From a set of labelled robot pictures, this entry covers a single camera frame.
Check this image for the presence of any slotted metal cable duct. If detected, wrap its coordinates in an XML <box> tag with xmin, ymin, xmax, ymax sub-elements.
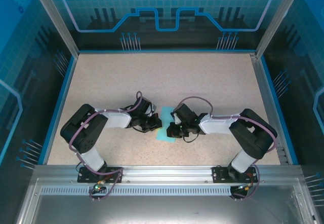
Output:
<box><xmin>40</xmin><ymin>187</ymin><xmax>235</xmax><ymax>197</ymax></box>

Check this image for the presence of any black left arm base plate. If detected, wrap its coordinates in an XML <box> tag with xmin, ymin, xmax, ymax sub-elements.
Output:
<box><xmin>77</xmin><ymin>167</ymin><xmax>124</xmax><ymax>183</ymax></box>

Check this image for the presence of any metal sheet tray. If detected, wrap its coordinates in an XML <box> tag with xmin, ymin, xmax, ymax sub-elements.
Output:
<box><xmin>15</xmin><ymin>178</ymin><xmax>317</xmax><ymax>224</ymax></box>

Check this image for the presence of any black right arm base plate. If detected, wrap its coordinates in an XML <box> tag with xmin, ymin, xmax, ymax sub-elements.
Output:
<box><xmin>212</xmin><ymin>165</ymin><xmax>259</xmax><ymax>183</ymax></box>

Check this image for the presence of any aluminium frame post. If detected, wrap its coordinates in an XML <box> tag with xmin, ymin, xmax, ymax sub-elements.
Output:
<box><xmin>255</xmin><ymin>0</ymin><xmax>306</xmax><ymax>59</ymax></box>
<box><xmin>28</xmin><ymin>0</ymin><xmax>79</xmax><ymax>57</ymax></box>

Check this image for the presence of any cable connector with green light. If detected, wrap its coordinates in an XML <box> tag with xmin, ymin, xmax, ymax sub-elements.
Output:
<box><xmin>91</xmin><ymin>180</ymin><xmax>106</xmax><ymax>192</ymax></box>
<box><xmin>237</xmin><ymin>182</ymin><xmax>255</xmax><ymax>191</ymax></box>

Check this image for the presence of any aluminium front rail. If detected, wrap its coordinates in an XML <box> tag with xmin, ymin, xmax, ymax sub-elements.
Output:
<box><xmin>34</xmin><ymin>165</ymin><xmax>303</xmax><ymax>184</ymax></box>

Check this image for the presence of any light blue paper sheet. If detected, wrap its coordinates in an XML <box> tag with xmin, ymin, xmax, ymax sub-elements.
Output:
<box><xmin>155</xmin><ymin>106</ymin><xmax>178</xmax><ymax>143</ymax></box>

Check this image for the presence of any aluminium side rail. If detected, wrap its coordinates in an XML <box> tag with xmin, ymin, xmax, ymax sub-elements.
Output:
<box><xmin>249</xmin><ymin>53</ymin><xmax>290</xmax><ymax>165</ymax></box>

